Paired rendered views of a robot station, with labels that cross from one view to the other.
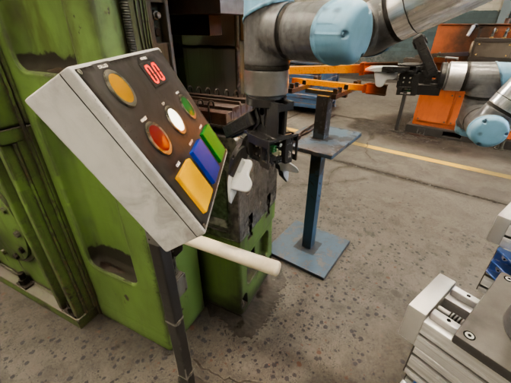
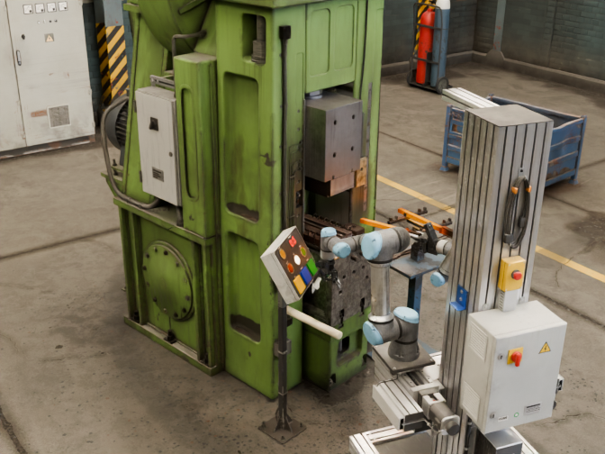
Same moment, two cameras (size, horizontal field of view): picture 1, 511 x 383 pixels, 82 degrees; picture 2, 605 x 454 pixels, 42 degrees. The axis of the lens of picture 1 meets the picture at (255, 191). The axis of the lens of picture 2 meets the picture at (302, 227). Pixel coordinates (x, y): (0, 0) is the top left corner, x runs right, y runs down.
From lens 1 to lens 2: 345 cm
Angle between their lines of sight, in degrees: 16
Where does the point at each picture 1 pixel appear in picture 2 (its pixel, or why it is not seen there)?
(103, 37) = (274, 213)
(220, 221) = (320, 311)
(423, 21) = not seen: hidden behind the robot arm
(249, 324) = (332, 398)
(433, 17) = not seen: hidden behind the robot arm
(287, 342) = (357, 413)
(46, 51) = (240, 203)
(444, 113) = not seen: outside the picture
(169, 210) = (290, 290)
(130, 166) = (282, 276)
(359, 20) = (343, 249)
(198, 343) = (292, 400)
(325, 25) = (335, 249)
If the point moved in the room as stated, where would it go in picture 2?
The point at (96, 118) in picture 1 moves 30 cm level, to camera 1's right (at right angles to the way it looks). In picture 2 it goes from (275, 264) to (335, 273)
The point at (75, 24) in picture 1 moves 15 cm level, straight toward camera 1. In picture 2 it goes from (263, 206) to (266, 217)
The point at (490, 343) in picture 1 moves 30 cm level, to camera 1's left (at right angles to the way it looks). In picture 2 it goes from (381, 349) to (320, 338)
